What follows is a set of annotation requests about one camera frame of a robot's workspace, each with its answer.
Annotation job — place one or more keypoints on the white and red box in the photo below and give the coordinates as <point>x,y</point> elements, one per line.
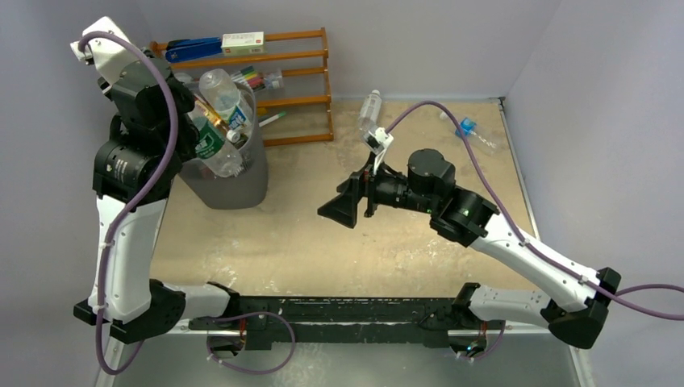
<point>243,44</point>

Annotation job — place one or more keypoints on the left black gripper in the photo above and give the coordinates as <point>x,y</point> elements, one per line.
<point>106,82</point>

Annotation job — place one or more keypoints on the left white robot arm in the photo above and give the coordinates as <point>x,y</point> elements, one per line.
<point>136,306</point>

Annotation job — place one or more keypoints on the blue stapler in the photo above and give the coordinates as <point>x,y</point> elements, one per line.
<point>178,51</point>

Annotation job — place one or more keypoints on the clear bottle green label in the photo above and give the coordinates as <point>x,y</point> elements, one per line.
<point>213,149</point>

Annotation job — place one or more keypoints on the green and white marker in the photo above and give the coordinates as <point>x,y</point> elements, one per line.
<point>272,119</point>

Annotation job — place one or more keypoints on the pack of coloured markers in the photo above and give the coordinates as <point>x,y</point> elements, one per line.
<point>250,77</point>

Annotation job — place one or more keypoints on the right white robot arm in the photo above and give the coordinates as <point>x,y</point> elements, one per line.
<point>572,300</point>

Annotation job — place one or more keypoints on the amber tea bottle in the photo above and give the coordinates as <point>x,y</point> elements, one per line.
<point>222,127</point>

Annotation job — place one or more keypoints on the clear jar of clips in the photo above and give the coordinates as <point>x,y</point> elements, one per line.
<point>273,80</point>

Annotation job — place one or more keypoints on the wooden slatted shelf rack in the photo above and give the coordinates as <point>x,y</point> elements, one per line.
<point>302,56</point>

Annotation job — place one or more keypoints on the grey mesh waste bin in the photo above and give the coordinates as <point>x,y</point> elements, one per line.
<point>246,190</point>

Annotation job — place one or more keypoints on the clear bottle white cap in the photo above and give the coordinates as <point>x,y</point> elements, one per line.
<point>370,110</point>

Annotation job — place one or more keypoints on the crushed bottle blue white label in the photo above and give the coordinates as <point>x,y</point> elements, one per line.
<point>222,93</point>

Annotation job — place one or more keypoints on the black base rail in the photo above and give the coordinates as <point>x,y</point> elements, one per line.
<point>431,322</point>

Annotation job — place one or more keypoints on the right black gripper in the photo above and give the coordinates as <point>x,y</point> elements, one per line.
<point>366,191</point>

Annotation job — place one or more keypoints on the clear bottle blue label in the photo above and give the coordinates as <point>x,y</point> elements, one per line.
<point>477,135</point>

